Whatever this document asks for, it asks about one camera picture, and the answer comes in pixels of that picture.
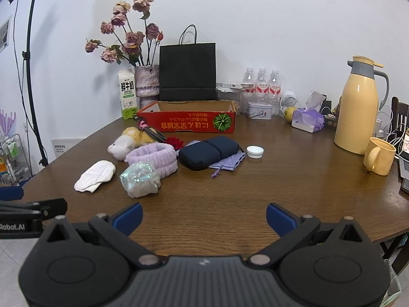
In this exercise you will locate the grey laptop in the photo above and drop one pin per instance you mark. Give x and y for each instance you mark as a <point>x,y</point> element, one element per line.
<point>404,166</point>

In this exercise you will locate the white plastic jar cap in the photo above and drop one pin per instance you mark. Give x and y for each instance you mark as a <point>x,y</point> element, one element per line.
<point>255,152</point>

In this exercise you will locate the yellow white plush toy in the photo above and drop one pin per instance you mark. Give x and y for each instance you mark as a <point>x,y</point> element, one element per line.
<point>121,145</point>

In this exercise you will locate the navy zip pouch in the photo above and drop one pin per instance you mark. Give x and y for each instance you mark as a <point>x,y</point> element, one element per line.
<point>204,153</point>

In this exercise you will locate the purple fluffy headband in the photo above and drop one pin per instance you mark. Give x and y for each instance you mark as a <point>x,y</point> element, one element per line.
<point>150,155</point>

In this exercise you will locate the red cardboard box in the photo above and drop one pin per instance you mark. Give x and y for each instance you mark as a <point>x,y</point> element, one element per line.
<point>191,123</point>

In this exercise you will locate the white vented wall panel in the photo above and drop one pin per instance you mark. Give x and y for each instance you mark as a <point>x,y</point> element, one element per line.
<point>68,147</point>

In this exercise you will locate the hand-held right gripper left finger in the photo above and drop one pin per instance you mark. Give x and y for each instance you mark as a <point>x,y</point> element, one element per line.
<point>129,219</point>

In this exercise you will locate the wall picture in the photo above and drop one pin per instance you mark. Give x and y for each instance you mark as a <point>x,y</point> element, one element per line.
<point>4,35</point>

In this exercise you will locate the red fabric flower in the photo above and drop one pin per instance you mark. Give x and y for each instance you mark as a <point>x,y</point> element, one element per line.
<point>174,142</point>

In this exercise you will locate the black phone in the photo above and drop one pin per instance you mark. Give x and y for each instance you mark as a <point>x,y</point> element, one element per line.
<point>405,186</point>

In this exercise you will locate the dried pink rose bouquet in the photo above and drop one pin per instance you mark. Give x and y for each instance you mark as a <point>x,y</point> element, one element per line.
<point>131,38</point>

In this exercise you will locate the clear grain container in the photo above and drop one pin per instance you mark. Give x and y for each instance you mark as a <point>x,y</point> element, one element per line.
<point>239,102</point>

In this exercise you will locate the white cloth mitten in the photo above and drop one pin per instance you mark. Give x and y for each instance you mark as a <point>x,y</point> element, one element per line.
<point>96,176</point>

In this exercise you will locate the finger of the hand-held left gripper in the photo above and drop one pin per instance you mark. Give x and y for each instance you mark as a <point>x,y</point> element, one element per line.
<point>35,209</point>
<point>9,193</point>

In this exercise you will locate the white flat carton box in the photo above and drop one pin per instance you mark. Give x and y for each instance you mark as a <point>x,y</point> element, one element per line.
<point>231,86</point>

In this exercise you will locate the purple tissue pack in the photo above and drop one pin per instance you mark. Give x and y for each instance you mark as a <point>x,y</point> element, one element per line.
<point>306,120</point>

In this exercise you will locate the purple knit-covered vase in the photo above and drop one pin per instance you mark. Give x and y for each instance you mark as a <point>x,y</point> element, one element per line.
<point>147,83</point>

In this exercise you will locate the yellow thermos jug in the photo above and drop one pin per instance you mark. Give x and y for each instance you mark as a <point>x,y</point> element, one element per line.
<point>354,112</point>

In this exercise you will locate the black light stand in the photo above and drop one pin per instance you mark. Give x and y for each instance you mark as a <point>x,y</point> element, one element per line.
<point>29,38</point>

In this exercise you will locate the white green milk carton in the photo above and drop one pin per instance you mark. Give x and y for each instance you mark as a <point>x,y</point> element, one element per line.
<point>127,96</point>

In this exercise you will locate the purple drinking straws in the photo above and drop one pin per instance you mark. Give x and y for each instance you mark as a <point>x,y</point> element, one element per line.
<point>6,123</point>

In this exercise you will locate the dark small box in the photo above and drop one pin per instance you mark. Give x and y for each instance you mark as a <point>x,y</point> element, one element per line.
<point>330,120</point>

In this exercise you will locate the iridescent bundle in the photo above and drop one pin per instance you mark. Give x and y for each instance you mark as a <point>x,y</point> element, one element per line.
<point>139,179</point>

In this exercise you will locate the pale floral tin box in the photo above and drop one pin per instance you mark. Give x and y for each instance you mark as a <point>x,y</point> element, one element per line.
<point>259,110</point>

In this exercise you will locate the black paper bag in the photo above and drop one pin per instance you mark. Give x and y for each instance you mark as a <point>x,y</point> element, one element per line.
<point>188,73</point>

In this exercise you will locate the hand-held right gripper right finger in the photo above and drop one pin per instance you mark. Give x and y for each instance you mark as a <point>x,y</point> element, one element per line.
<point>279,219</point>

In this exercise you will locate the yellow mug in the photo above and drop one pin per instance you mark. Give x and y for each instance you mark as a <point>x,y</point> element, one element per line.
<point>382,156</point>

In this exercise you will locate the yellow-green apple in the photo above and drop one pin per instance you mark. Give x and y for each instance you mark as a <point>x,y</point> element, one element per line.
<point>289,114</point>

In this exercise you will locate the white round device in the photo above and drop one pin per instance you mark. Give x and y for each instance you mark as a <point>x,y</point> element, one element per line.
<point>289,97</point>

